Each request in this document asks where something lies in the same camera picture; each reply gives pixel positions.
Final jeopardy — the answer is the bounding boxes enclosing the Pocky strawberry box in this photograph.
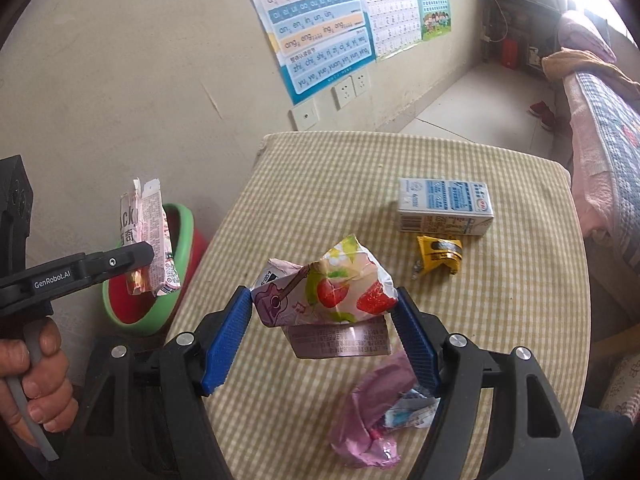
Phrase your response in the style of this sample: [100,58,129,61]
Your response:
[119,178,181,297]

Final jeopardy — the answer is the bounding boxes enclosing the strawberry print snack bag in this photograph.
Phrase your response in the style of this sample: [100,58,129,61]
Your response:
[252,235,398,360]

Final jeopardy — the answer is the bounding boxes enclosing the green red trash basin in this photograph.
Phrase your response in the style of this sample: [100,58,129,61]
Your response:
[102,204,207,337]

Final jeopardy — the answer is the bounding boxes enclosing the person's left hand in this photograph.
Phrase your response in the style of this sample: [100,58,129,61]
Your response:
[1,318,78,448]

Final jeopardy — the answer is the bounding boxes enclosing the wooden chair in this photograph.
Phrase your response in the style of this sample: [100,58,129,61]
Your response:
[592,324,640,425]

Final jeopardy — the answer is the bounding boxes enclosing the blue white crumpled packet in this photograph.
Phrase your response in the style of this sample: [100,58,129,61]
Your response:
[383,385,439,430]

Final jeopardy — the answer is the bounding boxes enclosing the small pink crumpled wrapper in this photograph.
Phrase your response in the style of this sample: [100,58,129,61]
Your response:
[329,351,416,469]

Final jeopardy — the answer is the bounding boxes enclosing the checkered beige tablecloth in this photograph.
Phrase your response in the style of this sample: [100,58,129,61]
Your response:
[170,132,591,479]

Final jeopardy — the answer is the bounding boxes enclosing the brown yellow snack wrappers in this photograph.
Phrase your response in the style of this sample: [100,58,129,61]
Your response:
[413,235,463,278]

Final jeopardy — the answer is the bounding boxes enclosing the blue white milk carton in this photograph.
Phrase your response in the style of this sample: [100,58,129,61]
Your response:
[397,178,495,236]

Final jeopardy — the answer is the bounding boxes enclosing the red slippers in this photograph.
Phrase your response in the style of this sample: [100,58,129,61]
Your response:
[528,101,570,132]

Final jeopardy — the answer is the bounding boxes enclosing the bed with plaid quilt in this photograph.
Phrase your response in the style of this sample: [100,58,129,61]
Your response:
[552,10,639,320]

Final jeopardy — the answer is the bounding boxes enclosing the mustard yellow blanket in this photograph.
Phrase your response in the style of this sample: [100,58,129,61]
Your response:
[541,48,639,103]

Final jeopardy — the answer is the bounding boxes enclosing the dark wooden shelf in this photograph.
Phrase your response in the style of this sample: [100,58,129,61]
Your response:
[480,0,561,78]

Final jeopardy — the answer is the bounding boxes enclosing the white chart poster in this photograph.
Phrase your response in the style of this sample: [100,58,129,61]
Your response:
[364,0,421,58]

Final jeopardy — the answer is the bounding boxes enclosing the white wall sockets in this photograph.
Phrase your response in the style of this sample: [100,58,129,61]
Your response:
[331,68,371,110]

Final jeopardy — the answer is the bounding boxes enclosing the pinyin wall poster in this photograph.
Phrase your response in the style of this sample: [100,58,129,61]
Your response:
[253,0,376,105]

